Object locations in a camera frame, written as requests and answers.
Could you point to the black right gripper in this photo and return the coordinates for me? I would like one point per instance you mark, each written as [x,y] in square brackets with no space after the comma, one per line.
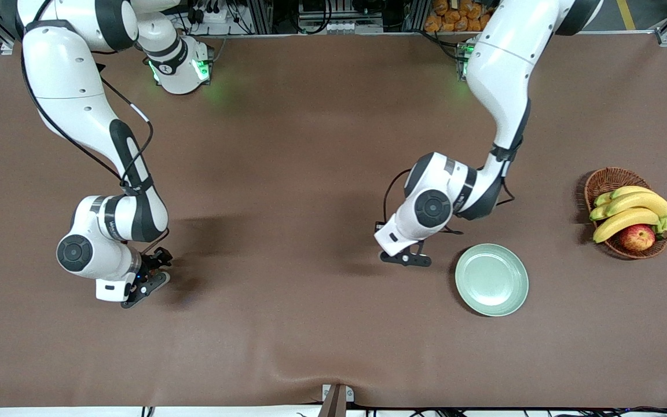
[151,266]

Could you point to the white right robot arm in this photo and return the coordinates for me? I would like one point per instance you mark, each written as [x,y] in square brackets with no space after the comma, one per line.
[67,75]

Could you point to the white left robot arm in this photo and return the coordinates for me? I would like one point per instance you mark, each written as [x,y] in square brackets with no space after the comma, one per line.
[501,69]

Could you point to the pale green round plate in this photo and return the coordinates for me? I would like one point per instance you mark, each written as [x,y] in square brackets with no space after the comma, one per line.
[491,280]

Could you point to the brown table cloth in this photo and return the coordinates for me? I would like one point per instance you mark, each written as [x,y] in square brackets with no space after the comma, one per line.
[333,347]

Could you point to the yellow banana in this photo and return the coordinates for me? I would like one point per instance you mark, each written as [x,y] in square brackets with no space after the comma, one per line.
[602,200]
[629,190]
[643,201]
[623,223]

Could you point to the brown wicker basket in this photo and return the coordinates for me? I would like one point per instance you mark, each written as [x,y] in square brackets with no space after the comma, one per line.
[611,180]

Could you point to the red yellow apple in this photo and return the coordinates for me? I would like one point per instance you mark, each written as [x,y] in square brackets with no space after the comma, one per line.
[637,237]

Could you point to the white connector block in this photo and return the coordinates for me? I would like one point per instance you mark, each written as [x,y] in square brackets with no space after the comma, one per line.
[351,27]

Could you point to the pile of orange bread rolls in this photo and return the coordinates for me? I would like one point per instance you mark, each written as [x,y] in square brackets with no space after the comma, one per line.
[455,20]

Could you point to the black control equipment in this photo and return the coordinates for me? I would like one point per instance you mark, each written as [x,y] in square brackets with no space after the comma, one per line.
[310,11]

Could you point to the white power strip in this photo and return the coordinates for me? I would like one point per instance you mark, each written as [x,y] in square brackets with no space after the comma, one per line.
[212,14]

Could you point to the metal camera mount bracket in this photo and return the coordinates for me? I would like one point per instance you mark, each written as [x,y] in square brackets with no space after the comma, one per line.
[336,399]

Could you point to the aluminium frame post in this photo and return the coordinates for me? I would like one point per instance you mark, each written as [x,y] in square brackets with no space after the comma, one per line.
[259,17]
[416,14]

